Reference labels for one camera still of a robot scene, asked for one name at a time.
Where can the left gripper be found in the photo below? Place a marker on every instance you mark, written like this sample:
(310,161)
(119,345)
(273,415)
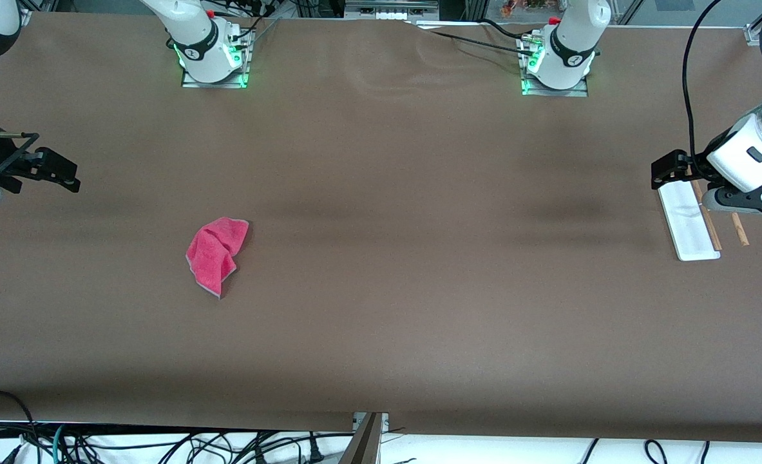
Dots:
(697,165)

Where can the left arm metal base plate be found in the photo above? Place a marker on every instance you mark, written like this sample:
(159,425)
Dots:
(574,92)

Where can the brown table cover sheet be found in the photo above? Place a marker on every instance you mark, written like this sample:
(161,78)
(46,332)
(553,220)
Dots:
(380,290)

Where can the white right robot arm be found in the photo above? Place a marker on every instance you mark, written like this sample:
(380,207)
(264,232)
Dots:
(203,45)

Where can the wooden support beam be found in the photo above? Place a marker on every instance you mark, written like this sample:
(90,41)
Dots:
(364,444)

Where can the orange background items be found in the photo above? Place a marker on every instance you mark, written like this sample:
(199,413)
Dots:
(529,5)

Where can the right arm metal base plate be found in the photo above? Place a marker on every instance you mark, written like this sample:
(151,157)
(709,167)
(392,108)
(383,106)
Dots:
(244,64)

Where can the small metal bracket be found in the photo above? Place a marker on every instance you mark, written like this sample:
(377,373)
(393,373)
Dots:
(385,422)

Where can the grey power strip box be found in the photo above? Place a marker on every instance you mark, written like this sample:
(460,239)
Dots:
(390,13)

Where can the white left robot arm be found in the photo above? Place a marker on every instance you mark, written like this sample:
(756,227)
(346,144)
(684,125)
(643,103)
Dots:
(567,38)

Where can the black power plug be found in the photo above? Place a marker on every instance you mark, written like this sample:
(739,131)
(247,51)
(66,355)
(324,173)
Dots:
(316,454)

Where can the pink towel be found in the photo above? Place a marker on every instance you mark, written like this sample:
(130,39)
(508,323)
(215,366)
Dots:
(216,248)

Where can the white rack base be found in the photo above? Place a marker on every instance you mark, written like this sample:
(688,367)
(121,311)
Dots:
(690,225)

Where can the aluminium frame post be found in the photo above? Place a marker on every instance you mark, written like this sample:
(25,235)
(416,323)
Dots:
(475,9)

